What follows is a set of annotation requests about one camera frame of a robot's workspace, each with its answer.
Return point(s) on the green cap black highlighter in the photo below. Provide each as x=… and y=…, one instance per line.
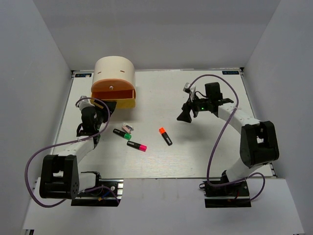
x=122, y=134

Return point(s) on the cream round drawer organizer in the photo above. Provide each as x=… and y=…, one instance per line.
x=114, y=80

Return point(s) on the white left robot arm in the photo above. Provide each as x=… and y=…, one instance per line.
x=60, y=176

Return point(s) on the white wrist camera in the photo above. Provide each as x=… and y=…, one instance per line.
x=83, y=102
x=190, y=89

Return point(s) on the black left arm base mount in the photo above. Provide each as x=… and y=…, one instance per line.
x=106, y=193

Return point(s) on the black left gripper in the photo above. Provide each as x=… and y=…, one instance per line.
x=104, y=111

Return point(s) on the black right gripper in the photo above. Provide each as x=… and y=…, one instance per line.
x=185, y=115

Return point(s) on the orange cap black highlighter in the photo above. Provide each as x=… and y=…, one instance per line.
x=165, y=136

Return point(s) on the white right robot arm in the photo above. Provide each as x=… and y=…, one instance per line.
x=258, y=141

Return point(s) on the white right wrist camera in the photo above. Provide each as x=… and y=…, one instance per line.
x=190, y=89

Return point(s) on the pink correction tape dispenser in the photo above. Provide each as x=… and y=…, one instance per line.
x=127, y=127

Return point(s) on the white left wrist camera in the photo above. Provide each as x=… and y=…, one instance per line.
x=83, y=102

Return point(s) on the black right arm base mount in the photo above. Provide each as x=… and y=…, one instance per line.
x=232, y=196

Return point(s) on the pink cap black highlighter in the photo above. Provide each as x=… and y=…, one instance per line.
x=137, y=146

